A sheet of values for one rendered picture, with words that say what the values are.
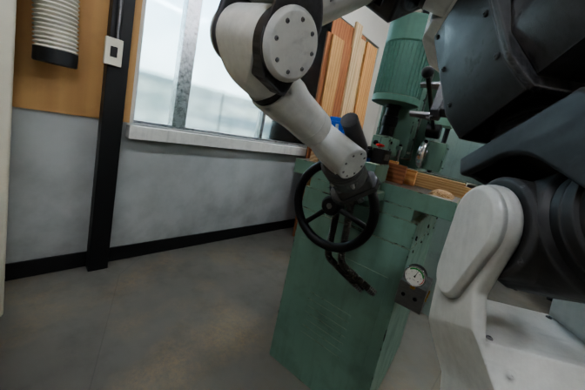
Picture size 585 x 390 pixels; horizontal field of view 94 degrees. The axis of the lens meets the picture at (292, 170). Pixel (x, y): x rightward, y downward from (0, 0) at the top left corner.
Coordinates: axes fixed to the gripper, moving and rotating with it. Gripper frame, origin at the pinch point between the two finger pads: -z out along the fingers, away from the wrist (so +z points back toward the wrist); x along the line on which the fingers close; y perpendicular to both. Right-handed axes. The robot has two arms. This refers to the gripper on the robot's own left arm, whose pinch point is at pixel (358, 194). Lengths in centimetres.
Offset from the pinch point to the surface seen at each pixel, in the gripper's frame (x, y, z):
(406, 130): 28, 35, -32
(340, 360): -33, -32, -56
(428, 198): 18.7, 0.0, -21.5
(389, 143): 18.2, 27.0, -24.3
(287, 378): -59, -32, -63
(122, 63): -80, 113, 19
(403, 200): 12.0, 3.2, -22.9
